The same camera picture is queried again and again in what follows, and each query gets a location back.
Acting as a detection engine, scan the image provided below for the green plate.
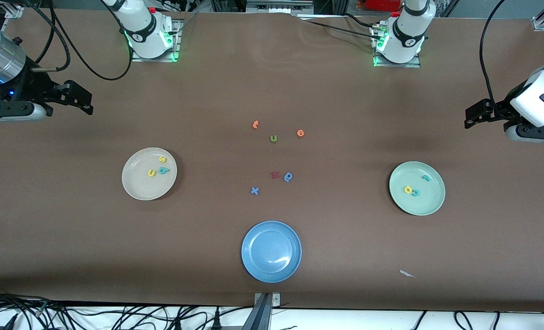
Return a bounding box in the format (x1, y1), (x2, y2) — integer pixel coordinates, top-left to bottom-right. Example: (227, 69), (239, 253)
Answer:
(389, 161), (446, 216)

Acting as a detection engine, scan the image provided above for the beige brown plate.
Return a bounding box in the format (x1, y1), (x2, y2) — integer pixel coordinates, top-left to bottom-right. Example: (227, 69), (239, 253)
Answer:
(122, 147), (178, 201)

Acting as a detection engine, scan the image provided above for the red box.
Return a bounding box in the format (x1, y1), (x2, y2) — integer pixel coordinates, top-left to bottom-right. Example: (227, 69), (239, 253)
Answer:
(365, 0), (402, 12)

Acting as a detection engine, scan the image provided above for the grey metal box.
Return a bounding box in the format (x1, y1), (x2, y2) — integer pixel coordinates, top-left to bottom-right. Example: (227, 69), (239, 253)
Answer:
(246, 0), (315, 14)

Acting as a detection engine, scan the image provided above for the blue plate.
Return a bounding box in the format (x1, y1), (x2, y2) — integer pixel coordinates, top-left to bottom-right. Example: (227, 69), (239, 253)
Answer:
(241, 220), (302, 283)

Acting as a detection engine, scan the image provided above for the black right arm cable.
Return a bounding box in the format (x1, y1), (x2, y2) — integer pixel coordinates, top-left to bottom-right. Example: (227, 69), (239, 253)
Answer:
(6, 0), (133, 81)

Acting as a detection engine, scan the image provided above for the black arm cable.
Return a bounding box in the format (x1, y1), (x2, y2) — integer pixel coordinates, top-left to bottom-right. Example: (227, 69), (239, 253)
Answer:
(480, 0), (506, 106)
(6, 0), (133, 81)

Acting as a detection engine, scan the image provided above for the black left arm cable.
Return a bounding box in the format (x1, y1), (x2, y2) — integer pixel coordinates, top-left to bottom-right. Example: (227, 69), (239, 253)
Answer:
(480, 0), (506, 106)

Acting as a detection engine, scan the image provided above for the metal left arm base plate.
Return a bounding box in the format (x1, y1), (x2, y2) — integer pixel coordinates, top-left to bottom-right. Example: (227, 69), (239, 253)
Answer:
(372, 23), (422, 68)

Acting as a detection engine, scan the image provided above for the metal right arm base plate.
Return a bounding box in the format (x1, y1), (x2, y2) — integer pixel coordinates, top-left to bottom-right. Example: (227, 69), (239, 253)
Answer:
(130, 18), (184, 63)

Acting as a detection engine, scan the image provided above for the black base cable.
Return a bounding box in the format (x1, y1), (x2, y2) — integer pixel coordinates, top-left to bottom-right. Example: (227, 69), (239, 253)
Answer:
(343, 13), (380, 30)
(300, 17), (383, 42)

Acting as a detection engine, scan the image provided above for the grey metal camera mount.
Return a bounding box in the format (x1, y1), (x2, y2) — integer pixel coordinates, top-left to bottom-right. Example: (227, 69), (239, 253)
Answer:
(242, 292), (282, 330)

